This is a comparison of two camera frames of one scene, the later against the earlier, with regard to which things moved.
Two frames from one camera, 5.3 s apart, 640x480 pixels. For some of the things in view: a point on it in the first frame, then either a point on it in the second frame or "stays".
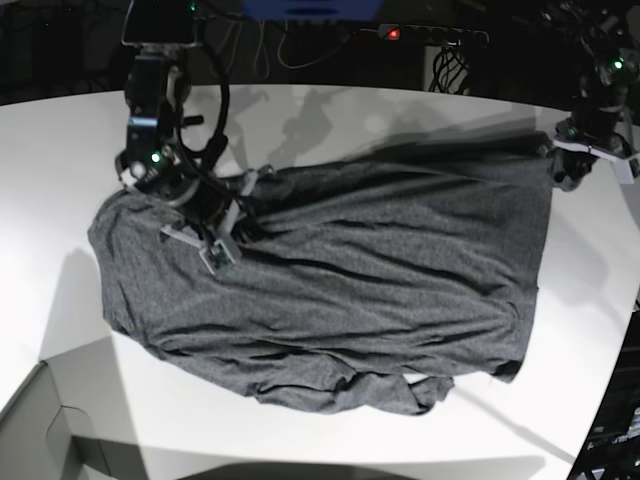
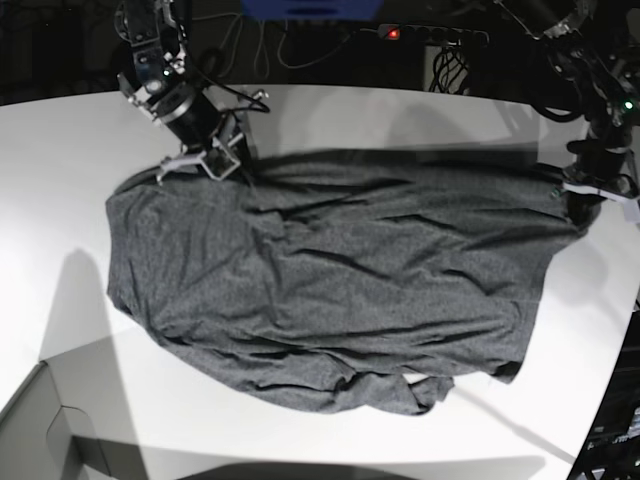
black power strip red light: x=433 y=34 stays
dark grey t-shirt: x=371 y=281 stays
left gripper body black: x=207 y=204 -> x=191 y=116
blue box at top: x=313 y=9 stays
